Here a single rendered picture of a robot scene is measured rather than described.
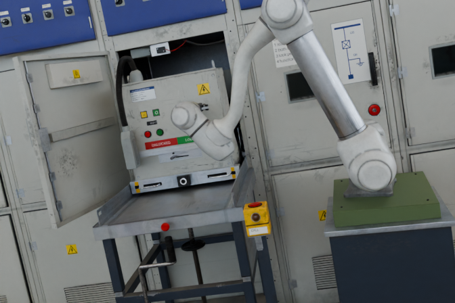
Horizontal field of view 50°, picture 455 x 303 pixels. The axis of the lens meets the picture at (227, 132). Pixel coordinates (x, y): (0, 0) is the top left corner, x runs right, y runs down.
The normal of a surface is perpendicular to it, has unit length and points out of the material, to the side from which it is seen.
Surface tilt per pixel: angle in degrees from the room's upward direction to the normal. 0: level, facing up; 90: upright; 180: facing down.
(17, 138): 90
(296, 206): 90
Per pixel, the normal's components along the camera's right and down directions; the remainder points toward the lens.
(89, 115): 0.90, -0.11
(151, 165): -0.12, 0.14
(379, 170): -0.15, 0.37
